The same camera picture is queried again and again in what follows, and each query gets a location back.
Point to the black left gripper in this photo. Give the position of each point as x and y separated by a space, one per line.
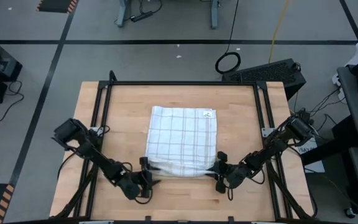
130 186

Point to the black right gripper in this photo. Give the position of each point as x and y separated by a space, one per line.
236 177

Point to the white checked towel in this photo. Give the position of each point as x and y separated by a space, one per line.
182 140

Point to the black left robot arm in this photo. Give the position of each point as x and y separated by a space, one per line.
98 155

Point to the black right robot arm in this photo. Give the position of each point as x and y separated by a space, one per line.
269 149

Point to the white paper sheet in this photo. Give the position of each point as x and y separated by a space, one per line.
314 158

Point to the black computer tower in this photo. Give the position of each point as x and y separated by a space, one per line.
266 74

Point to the grey desk leg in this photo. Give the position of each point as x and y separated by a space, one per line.
214 14
123 12

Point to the black power strip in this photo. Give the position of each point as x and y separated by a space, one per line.
141 16

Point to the black metal rig frame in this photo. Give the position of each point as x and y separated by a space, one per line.
182 83

